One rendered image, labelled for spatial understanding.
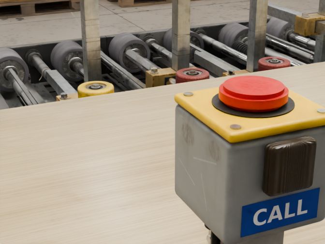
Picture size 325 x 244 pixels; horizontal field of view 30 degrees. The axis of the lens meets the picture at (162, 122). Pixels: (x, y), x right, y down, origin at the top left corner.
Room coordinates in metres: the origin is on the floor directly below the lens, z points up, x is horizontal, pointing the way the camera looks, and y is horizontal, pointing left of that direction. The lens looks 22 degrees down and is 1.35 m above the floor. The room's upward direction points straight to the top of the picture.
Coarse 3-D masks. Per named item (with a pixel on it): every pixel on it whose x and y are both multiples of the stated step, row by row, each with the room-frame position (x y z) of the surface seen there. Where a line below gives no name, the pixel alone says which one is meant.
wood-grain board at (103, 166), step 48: (96, 96) 1.22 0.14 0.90; (144, 96) 1.22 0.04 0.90; (0, 144) 0.98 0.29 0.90; (48, 144) 0.98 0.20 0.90; (96, 144) 0.98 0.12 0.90; (144, 144) 0.98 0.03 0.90; (0, 192) 0.80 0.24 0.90; (48, 192) 0.80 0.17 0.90; (96, 192) 0.80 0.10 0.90; (144, 192) 0.80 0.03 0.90; (0, 240) 0.68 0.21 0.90; (48, 240) 0.67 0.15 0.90; (96, 240) 0.67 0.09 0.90; (144, 240) 0.67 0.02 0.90; (192, 240) 0.67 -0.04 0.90; (288, 240) 0.67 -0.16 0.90
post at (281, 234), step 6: (276, 234) 0.32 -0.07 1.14; (282, 234) 0.32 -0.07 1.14; (210, 240) 0.32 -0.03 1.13; (216, 240) 0.32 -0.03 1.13; (252, 240) 0.31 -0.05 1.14; (258, 240) 0.31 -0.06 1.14; (264, 240) 0.32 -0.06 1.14; (270, 240) 0.32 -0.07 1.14; (276, 240) 0.32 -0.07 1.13; (282, 240) 0.32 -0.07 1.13
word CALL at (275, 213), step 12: (300, 192) 0.30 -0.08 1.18; (312, 192) 0.31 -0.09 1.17; (252, 204) 0.29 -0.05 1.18; (264, 204) 0.29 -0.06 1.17; (276, 204) 0.30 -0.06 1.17; (288, 204) 0.30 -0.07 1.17; (300, 204) 0.30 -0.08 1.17; (312, 204) 0.31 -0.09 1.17; (252, 216) 0.29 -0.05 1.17; (264, 216) 0.29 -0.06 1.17; (276, 216) 0.30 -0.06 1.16; (288, 216) 0.30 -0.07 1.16; (300, 216) 0.30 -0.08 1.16; (312, 216) 0.31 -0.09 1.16; (252, 228) 0.29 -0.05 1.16; (264, 228) 0.29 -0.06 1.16
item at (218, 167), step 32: (192, 96) 0.34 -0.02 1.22; (288, 96) 0.34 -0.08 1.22; (192, 128) 0.32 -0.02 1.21; (224, 128) 0.29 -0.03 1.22; (256, 128) 0.29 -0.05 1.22; (288, 128) 0.30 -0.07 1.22; (320, 128) 0.31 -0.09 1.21; (192, 160) 0.32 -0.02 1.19; (224, 160) 0.29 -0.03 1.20; (256, 160) 0.29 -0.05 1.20; (320, 160) 0.31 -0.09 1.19; (192, 192) 0.32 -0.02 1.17; (224, 192) 0.29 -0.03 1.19; (256, 192) 0.29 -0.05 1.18; (320, 192) 0.31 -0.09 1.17; (224, 224) 0.29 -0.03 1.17
